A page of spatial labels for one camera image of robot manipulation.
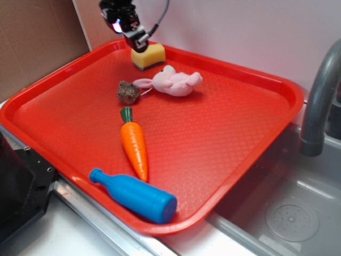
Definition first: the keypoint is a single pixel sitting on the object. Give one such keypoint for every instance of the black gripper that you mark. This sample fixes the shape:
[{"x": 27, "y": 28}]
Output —
[{"x": 121, "y": 18}]

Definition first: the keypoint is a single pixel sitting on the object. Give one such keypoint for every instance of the yellow sponge with green underside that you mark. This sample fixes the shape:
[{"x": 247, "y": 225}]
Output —
[{"x": 155, "y": 54}]

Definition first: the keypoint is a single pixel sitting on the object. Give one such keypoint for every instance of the brown lumpy rock toy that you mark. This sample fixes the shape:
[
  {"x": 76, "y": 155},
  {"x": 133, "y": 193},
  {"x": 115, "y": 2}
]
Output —
[{"x": 127, "y": 93}]

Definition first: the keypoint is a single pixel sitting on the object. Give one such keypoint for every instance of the pink plush bunny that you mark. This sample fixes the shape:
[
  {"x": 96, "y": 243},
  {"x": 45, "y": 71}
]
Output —
[{"x": 168, "y": 81}]

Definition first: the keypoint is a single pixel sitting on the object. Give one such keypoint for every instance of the brown cardboard panel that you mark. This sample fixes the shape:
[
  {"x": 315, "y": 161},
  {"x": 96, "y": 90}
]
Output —
[{"x": 37, "y": 38}]

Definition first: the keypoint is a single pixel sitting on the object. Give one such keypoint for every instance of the orange toy carrot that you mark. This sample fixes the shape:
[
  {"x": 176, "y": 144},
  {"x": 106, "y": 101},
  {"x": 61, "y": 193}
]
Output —
[{"x": 134, "y": 145}]

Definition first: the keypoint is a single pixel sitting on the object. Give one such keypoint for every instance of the red plastic tray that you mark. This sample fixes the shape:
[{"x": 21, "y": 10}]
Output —
[{"x": 198, "y": 146}]

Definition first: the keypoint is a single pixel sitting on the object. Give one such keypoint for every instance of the blue toy bottle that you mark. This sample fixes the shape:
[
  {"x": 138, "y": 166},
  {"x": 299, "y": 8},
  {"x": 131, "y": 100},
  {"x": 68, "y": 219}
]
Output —
[{"x": 138, "y": 196}]

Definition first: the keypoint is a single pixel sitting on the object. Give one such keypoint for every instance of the grey sink faucet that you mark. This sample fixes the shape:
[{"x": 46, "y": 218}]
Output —
[{"x": 322, "y": 113}]

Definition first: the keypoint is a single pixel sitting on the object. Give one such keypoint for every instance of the grey plastic sink basin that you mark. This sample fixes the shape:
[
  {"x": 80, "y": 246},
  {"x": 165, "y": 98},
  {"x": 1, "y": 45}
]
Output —
[{"x": 286, "y": 203}]

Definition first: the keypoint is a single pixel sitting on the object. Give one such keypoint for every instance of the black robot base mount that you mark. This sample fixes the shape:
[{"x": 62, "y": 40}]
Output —
[{"x": 27, "y": 180}]

